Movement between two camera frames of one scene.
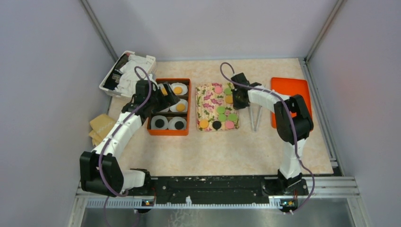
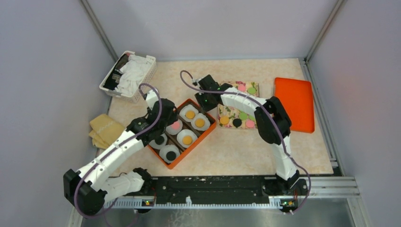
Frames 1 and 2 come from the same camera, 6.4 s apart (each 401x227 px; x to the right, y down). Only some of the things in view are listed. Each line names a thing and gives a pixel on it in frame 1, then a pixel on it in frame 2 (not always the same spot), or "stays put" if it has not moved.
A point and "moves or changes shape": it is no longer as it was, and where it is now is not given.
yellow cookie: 180,107 → 187,140
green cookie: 222,117 → 243,116
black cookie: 159,123 moves or changes shape
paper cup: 178,88 → 207,123
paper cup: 177,123 → 169,153
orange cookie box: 175,120 moves or changes shape
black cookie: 179,125 → 170,155
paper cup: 181,106 → 187,138
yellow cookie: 164,92 → 190,114
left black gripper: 167,101 → 173,118
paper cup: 163,90 → 188,107
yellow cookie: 178,90 → 199,122
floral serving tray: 215,111 moves or changes shape
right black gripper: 236,105 → 199,97
